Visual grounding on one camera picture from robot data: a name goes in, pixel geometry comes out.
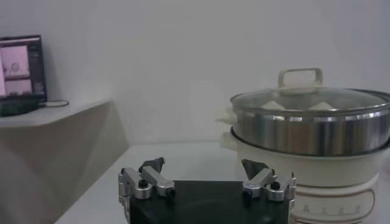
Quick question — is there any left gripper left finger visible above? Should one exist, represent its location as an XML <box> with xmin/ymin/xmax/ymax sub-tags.
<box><xmin>118</xmin><ymin>156</ymin><xmax>177</xmax><ymax>214</ymax></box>

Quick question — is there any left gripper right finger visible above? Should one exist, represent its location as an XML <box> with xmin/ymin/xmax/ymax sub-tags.
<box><xmin>241</xmin><ymin>158</ymin><xmax>298</xmax><ymax>203</ymax></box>

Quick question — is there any glass lid cream handle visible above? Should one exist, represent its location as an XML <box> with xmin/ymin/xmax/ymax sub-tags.
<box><xmin>230</xmin><ymin>67</ymin><xmax>390</xmax><ymax>118</ymax></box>

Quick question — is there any stainless steel steamer basket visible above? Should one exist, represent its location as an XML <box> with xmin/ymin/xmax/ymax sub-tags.
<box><xmin>215</xmin><ymin>89</ymin><xmax>390</xmax><ymax>157</ymax></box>

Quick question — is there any cream electric cooker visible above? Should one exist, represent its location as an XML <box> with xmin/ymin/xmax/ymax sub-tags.
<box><xmin>219</xmin><ymin>127</ymin><xmax>390</xmax><ymax>224</ymax></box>

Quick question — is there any white side desk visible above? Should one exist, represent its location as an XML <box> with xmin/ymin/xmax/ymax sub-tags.
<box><xmin>0</xmin><ymin>97</ymin><xmax>130</xmax><ymax>224</ymax></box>

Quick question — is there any black computer mouse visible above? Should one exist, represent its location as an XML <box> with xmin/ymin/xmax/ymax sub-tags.
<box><xmin>0</xmin><ymin>96</ymin><xmax>41</xmax><ymax>117</ymax></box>

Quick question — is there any laptop with red screen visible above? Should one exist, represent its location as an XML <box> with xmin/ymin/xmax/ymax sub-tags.
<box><xmin>0</xmin><ymin>34</ymin><xmax>48</xmax><ymax>103</ymax></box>

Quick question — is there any black mouse cable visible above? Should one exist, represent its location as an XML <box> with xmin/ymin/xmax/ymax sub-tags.
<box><xmin>38</xmin><ymin>99</ymin><xmax>70</xmax><ymax>108</ymax></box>

